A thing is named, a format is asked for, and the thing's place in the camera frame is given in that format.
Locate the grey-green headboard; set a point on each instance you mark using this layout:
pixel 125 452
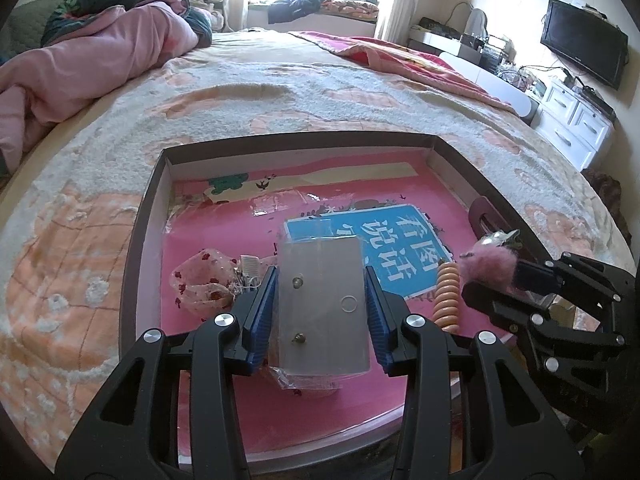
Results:
pixel 25 20

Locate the dark puffy jacket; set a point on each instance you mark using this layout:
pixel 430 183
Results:
pixel 295 5

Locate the maroon hair clip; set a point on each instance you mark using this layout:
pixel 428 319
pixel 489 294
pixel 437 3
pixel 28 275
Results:
pixel 477 210

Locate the pink quilt with floral side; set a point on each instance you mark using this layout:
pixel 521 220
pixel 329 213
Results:
pixel 100 45

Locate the white drawer cabinet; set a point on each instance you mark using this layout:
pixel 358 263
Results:
pixel 565 125

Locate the dark shallow cardboard box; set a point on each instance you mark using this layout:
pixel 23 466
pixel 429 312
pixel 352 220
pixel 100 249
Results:
pixel 145 260

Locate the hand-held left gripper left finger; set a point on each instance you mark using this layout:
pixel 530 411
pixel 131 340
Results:
pixel 260 322

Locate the red patterned blanket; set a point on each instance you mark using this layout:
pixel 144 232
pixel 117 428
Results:
pixel 400 60

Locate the black set-top box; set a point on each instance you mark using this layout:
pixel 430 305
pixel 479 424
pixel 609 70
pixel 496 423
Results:
pixel 597 102

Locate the orange floral window-seat blanket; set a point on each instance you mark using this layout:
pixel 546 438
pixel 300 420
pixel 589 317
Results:
pixel 350 7

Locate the brown fuzzy cloth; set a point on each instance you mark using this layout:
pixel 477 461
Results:
pixel 607 200

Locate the black wall television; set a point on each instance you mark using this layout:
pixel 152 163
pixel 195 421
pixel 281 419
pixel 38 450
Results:
pixel 582 42

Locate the white low desk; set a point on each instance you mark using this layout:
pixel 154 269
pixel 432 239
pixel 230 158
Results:
pixel 490 80

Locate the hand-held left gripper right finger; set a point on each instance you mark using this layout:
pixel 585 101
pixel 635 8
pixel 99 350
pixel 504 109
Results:
pixel 378 325

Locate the earring card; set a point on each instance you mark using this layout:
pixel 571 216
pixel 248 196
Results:
pixel 320 320

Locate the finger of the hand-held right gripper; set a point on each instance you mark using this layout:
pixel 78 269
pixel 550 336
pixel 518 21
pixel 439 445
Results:
pixel 500 305
pixel 530 276

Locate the pink fluffy hair clip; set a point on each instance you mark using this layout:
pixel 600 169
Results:
pixel 490 262

